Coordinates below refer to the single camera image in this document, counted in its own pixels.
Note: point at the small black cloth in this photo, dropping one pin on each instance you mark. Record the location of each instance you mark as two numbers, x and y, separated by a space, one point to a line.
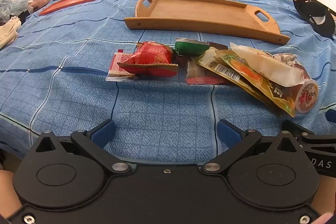
25 15

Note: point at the green snack packet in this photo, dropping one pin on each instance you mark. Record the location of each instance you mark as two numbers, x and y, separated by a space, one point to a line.
191 47

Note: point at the flat red plastic tray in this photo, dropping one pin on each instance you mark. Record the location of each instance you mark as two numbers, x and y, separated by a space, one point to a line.
73 1

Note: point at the red biscuit packet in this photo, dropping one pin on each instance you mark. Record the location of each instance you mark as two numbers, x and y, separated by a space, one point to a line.
116 66

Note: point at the grey white snack packet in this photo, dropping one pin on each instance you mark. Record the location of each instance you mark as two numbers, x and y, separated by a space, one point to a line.
284 58

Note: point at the yellow snack packet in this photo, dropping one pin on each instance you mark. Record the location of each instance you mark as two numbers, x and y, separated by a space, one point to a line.
252 74
210 62

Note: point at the red brown snack bar packet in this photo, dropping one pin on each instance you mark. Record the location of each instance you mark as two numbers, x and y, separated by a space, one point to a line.
199 74

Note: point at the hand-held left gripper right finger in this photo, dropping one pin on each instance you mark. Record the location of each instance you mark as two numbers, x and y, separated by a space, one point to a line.
229 133

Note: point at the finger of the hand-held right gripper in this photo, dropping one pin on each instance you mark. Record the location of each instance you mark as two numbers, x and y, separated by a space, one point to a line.
317 138
331 116

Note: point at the beige cloth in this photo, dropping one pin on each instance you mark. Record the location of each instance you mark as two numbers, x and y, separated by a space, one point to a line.
8 32

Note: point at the crumpled light blue cloth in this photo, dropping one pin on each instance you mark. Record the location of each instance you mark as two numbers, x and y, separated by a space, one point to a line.
13 5

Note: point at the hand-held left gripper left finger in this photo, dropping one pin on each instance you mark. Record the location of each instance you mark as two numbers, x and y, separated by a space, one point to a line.
103 133

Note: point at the pink brown soft item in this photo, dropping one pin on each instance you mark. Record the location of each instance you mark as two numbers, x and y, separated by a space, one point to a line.
38 3

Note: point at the puffy red snack packet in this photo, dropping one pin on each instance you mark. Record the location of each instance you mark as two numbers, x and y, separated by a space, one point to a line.
152 56

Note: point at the person's leg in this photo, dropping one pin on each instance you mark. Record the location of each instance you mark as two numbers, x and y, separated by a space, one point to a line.
8 187

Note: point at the white pastry packet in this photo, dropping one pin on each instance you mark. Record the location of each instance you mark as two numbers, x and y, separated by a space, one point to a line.
270 66

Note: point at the round jelly cup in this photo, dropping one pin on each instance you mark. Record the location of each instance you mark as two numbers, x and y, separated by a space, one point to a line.
305 95

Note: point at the blue checked bedsheet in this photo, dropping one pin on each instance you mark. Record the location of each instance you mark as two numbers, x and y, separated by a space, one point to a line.
157 103

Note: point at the black baseball cap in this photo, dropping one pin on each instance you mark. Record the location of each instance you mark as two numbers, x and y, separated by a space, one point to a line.
312 14

